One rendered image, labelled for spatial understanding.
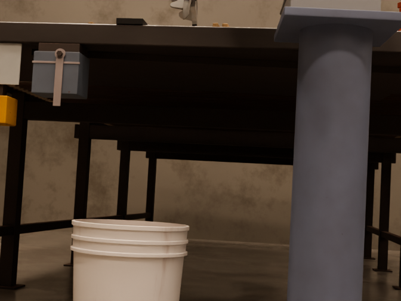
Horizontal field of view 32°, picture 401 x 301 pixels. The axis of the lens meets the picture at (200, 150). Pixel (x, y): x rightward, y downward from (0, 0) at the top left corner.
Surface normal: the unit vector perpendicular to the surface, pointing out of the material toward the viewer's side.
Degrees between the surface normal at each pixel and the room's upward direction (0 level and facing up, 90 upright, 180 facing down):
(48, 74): 90
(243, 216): 90
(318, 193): 90
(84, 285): 93
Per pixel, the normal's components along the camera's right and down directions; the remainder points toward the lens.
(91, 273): -0.50, -0.03
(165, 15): -0.02, -0.07
